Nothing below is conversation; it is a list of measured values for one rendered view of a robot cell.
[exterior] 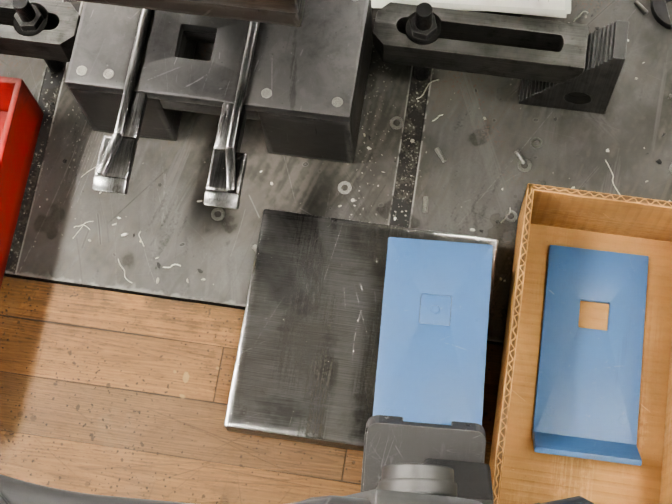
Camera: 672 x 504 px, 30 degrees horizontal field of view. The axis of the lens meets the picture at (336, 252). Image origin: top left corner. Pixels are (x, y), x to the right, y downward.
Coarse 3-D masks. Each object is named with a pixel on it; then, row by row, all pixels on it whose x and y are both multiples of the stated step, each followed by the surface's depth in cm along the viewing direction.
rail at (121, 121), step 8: (144, 16) 88; (144, 24) 88; (144, 32) 87; (136, 40) 87; (144, 40) 88; (136, 48) 87; (136, 56) 87; (136, 64) 87; (128, 72) 86; (136, 72) 87; (128, 80) 86; (128, 88) 86; (128, 96) 86; (120, 104) 86; (128, 104) 86; (120, 112) 86; (128, 112) 86; (120, 120) 85; (120, 128) 85
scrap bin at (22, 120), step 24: (0, 96) 93; (24, 96) 91; (0, 120) 95; (24, 120) 92; (0, 144) 88; (24, 144) 92; (0, 168) 88; (24, 168) 93; (0, 192) 89; (0, 216) 89; (0, 240) 90; (0, 264) 91; (0, 288) 91
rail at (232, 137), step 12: (252, 24) 87; (252, 36) 87; (252, 48) 87; (240, 72) 86; (240, 84) 86; (240, 96) 85; (240, 108) 85; (240, 120) 85; (228, 132) 85; (240, 132) 86; (228, 144) 84; (240, 144) 87
